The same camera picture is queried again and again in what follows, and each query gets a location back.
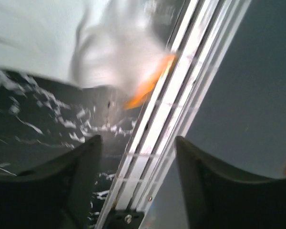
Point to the white glove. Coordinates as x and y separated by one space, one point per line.
86 43

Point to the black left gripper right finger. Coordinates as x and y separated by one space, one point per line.
218 195

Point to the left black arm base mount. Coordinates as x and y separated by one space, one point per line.
123 219

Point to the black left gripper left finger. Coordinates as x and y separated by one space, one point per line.
54 195

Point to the aluminium front rail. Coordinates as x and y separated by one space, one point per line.
201 37

